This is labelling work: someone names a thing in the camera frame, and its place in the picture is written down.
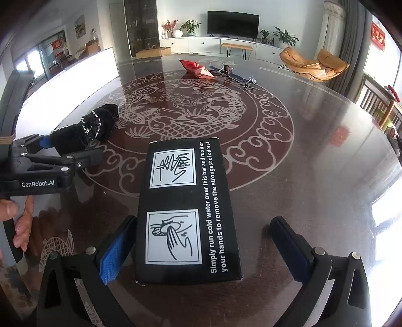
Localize black knitted glove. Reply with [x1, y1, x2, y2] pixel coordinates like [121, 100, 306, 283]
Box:
[50, 105, 120, 155]

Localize person's left hand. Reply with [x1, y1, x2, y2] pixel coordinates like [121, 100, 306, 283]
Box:
[0, 196, 34, 252]

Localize large leafy potted plant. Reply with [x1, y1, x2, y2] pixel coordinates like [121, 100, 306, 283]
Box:
[273, 27, 299, 48]

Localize wooden chair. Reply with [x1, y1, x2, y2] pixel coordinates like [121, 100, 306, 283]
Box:
[358, 74, 402, 126]

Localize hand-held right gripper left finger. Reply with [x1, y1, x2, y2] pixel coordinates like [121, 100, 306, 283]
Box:
[37, 215, 138, 327]

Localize red wall decoration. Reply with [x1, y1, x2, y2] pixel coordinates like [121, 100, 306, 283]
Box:
[371, 22, 386, 51]

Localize wooden bench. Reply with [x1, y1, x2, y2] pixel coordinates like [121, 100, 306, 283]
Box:
[221, 43, 253, 60]

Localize black box with white pictures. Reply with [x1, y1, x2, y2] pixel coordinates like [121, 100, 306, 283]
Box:
[135, 137, 243, 285]

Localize black television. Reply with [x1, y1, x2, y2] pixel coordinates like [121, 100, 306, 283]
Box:
[207, 11, 260, 38]

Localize dark patterned desktop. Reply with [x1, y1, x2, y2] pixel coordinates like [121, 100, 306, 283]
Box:
[0, 53, 402, 327]

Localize dark display cabinet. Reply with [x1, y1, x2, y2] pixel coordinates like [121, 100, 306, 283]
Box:
[123, 0, 161, 57]

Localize white television cabinet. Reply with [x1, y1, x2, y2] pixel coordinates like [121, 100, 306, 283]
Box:
[159, 36, 285, 63]

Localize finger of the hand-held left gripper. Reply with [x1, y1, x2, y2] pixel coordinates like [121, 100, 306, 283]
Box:
[14, 134, 60, 154]
[19, 148, 105, 177]

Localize dark blue strap with clip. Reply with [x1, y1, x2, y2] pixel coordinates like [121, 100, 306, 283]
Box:
[208, 63, 256, 88]

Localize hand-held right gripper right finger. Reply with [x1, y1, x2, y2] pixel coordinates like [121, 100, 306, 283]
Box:
[270, 216, 372, 327]

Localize green potted plant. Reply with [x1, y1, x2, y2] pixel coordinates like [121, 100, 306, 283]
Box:
[180, 19, 202, 36]

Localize grey curtain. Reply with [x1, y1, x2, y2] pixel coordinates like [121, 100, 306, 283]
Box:
[337, 0, 373, 98]

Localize red snack packet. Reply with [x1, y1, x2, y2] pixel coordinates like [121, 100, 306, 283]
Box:
[179, 59, 215, 79]

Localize orange lounge chair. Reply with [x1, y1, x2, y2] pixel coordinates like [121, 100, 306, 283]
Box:
[279, 47, 350, 83]

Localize cardboard box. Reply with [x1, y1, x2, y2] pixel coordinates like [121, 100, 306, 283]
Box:
[136, 47, 172, 59]

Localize red flowers in white vase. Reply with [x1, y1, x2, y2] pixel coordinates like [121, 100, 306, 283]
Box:
[162, 19, 183, 38]

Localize framed wall picture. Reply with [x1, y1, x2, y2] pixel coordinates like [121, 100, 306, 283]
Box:
[74, 15, 86, 39]

